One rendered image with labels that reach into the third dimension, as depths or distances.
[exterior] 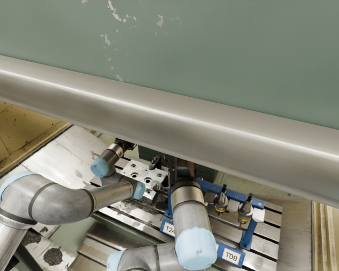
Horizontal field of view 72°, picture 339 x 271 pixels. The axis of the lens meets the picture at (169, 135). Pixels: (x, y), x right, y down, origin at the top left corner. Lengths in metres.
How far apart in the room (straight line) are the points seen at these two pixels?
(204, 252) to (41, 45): 0.39
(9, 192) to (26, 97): 0.60
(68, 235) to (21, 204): 1.07
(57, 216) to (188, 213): 0.39
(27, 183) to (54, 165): 1.30
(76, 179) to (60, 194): 1.30
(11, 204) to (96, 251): 0.88
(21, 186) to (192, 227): 0.52
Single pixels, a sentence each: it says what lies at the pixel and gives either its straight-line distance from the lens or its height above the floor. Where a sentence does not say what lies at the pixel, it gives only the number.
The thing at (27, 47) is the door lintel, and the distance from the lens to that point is 0.27.
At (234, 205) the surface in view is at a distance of 1.14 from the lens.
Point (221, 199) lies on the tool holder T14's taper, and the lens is 1.10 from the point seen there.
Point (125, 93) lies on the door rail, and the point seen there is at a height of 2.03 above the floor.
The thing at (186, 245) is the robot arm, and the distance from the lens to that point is 0.47.
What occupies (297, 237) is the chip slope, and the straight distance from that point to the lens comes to 1.64.
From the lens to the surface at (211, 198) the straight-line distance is 1.14.
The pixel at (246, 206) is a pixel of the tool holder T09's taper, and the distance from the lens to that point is 1.09.
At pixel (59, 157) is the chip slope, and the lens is 2.14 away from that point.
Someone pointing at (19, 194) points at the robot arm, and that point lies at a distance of 0.80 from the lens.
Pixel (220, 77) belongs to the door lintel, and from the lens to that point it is 0.16.
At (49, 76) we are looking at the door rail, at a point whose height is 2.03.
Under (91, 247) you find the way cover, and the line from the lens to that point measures 1.63.
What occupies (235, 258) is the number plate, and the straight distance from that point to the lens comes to 1.33.
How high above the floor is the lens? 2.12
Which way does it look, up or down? 38 degrees down
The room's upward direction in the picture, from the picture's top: straight up
